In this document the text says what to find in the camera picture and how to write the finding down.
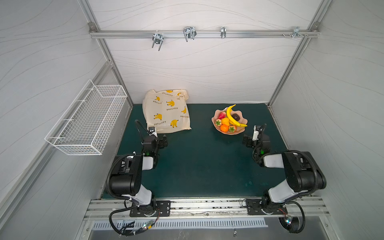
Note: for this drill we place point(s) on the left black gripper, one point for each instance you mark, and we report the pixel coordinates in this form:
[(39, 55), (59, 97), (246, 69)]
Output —
[(162, 141)]

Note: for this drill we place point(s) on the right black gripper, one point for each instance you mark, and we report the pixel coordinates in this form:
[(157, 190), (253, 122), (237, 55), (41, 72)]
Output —
[(248, 141)]

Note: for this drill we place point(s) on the red strawberry front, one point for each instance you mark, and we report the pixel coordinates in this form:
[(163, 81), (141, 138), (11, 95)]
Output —
[(232, 128)]

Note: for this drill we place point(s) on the large yellow banana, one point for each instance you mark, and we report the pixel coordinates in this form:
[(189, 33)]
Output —
[(230, 115)]

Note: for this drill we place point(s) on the cream banana-print plastic bag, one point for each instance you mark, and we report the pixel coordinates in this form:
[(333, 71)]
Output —
[(167, 110)]

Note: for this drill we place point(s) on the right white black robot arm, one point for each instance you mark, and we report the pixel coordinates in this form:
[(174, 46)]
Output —
[(303, 176)]

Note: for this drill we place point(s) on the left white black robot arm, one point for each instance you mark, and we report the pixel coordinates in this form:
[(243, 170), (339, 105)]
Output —
[(124, 179)]

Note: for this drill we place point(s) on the dark brown fruit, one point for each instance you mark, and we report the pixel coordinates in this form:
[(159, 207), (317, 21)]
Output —
[(236, 117)]

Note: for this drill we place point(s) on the orange mandarin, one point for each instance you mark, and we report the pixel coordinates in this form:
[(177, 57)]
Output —
[(224, 128)]

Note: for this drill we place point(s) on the yellow pear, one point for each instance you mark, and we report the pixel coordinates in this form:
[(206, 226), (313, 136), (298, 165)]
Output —
[(226, 121)]

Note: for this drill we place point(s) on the pale red strawberry left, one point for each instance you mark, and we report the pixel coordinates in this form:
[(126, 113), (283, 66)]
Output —
[(218, 122)]

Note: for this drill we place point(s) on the red strawberry top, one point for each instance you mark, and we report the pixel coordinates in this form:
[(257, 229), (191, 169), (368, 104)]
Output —
[(222, 115)]

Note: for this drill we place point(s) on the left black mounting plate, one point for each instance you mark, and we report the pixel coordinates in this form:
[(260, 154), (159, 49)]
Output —
[(154, 209)]

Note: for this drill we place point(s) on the black mounting plate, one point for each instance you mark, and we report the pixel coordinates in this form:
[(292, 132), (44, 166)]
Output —
[(258, 207), (154, 209)]

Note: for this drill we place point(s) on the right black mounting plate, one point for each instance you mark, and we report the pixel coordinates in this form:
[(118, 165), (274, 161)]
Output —
[(258, 207)]

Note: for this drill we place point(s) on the metal hook clamp left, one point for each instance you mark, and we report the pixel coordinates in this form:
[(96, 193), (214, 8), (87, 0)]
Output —
[(158, 39)]

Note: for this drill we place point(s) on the metal hook clamp middle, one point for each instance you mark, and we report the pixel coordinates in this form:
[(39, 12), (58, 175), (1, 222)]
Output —
[(189, 33)]

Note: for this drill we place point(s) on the metal hook clamp small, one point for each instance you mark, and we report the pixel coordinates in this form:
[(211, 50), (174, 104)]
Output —
[(223, 32)]

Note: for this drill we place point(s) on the aluminium top crossbar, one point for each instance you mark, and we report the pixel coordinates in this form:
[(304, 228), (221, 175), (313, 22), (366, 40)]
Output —
[(201, 34)]

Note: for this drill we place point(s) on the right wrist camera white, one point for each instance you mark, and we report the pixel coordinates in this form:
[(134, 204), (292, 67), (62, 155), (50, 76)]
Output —
[(256, 133)]

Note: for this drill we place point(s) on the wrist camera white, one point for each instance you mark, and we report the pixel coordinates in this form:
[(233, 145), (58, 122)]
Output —
[(152, 131), (256, 133)]

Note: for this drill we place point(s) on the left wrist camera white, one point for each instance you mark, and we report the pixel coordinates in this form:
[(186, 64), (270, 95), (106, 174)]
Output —
[(152, 131)]

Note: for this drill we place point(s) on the white wire basket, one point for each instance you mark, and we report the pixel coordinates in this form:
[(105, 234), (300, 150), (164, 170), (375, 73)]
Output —
[(86, 125)]

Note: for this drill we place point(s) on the white slotted cable duct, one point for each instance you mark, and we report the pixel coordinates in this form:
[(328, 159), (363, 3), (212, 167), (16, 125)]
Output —
[(175, 224)]

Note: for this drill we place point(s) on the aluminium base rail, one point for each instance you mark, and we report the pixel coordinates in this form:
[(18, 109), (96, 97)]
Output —
[(187, 208)]

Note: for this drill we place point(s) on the metal bracket clamp right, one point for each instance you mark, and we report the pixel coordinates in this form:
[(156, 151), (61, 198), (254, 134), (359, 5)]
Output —
[(296, 34)]

